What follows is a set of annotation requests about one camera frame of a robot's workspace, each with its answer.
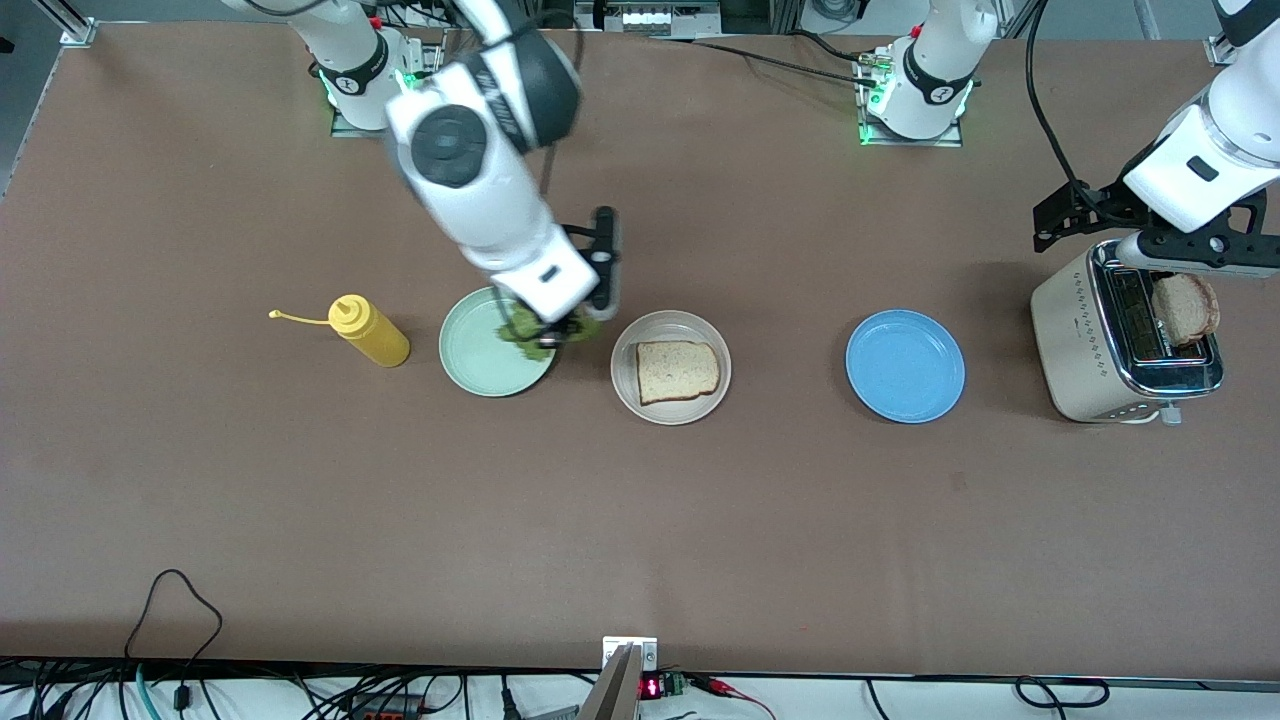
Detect beige plate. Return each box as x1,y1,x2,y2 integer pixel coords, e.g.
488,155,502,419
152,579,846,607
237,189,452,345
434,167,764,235
611,310,732,426

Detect red alligator clip wires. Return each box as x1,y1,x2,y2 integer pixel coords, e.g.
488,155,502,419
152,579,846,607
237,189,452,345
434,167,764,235
690,675,776,720

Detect green lettuce leaf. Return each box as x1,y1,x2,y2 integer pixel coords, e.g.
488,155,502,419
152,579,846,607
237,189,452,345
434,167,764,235
497,298,603,350

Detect pale bread slice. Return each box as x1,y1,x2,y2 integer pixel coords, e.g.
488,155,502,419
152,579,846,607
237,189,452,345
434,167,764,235
636,340,721,406

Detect thin black looped cable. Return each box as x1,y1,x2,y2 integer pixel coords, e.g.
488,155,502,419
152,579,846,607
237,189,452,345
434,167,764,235
125,569,223,663

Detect grey electrical box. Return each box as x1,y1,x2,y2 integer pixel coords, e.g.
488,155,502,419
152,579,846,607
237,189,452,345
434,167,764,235
575,0,721,36

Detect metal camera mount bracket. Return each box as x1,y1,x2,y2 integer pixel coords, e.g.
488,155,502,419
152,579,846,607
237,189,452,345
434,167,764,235
600,636,659,720

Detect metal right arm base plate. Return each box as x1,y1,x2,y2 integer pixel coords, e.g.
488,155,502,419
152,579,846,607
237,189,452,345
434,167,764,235
330,28,446,139

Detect mint green plate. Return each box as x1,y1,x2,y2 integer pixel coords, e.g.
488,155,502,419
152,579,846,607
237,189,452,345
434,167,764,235
439,285,557,398

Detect blue plate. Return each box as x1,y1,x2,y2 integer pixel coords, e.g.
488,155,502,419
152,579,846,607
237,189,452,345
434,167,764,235
846,309,966,424

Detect yellow squeeze bottle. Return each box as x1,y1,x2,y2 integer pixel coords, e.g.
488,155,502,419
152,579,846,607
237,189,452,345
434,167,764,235
268,294,411,368

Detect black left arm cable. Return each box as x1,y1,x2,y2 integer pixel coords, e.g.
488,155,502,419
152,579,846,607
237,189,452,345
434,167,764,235
1026,0,1131,226

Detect toasted brown bread slice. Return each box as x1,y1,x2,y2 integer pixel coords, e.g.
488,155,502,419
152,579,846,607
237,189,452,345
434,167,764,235
1150,274,1221,348

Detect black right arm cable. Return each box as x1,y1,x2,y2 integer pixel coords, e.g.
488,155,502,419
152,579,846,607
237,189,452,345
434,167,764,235
535,0,591,201

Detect long black table cable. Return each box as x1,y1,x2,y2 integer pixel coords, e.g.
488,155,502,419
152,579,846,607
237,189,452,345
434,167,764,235
650,35,881,89

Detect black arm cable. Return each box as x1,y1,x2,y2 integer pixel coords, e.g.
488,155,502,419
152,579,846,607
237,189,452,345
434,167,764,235
535,0,591,201
1026,0,1131,226

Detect beige chrome toaster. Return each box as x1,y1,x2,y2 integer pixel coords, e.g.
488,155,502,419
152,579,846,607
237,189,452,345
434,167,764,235
1030,240,1226,427

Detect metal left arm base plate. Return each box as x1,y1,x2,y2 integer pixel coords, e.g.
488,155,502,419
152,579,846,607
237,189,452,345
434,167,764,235
855,55,966,148

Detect black coiled floor cable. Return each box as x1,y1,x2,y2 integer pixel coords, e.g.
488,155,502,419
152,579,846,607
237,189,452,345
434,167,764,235
1015,677,1111,709

